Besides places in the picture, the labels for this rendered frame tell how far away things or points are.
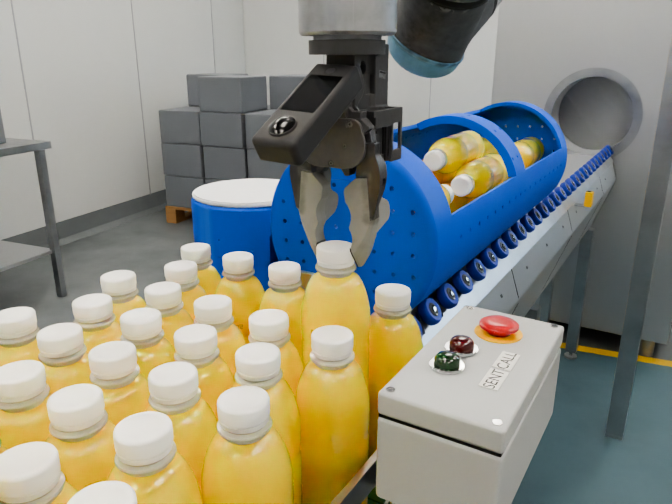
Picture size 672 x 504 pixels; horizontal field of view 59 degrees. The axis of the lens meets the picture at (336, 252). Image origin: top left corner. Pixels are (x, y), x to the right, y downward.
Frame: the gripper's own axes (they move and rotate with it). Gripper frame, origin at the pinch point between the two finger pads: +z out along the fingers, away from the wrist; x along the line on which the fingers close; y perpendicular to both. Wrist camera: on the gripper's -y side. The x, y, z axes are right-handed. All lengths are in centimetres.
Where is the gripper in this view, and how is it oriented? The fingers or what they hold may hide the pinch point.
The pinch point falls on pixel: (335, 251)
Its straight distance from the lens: 59.3
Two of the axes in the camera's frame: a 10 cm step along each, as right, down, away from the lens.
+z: 0.0, 9.5, 3.1
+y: 5.2, -2.7, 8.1
